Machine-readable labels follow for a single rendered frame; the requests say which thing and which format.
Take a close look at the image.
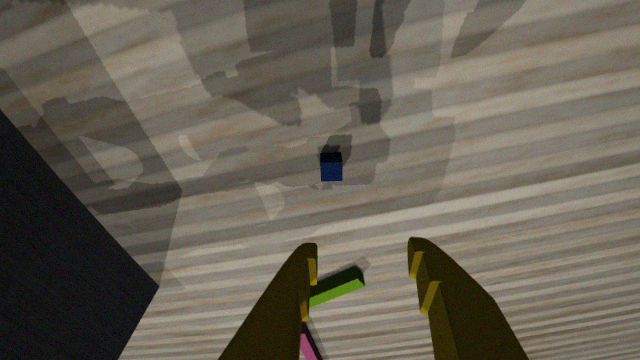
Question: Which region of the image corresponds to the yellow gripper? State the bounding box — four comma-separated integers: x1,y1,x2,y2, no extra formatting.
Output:
218,237,529,360

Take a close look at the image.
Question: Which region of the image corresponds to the lime green rod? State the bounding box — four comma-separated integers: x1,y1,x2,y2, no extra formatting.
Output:
309,266,365,308

